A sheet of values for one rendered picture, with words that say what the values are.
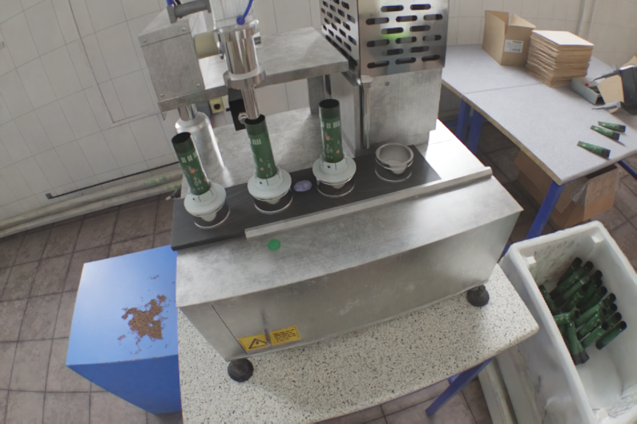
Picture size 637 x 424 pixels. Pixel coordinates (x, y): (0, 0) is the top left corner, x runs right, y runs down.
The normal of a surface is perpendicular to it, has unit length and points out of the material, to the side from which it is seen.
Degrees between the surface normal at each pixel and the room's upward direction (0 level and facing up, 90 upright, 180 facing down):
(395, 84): 90
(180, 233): 0
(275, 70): 0
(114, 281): 0
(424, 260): 90
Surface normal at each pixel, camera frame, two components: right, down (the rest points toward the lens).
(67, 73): 0.25, 0.62
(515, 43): -0.04, 0.66
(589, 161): -0.09, -0.75
